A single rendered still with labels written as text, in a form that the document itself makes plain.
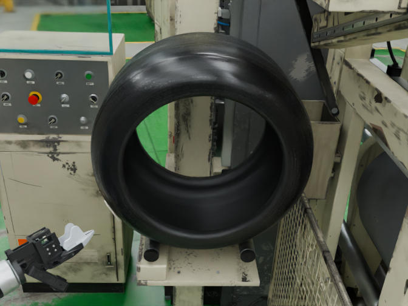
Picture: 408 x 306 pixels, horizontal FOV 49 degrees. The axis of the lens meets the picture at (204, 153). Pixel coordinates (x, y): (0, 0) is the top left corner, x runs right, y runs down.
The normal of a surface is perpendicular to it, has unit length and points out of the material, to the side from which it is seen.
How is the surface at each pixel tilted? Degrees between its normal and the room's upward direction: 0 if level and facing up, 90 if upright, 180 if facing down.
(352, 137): 90
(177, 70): 44
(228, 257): 0
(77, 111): 90
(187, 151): 90
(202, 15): 90
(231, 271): 0
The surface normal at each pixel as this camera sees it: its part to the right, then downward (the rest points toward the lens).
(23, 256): 0.62, 0.07
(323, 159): 0.04, 0.47
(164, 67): -0.22, -0.29
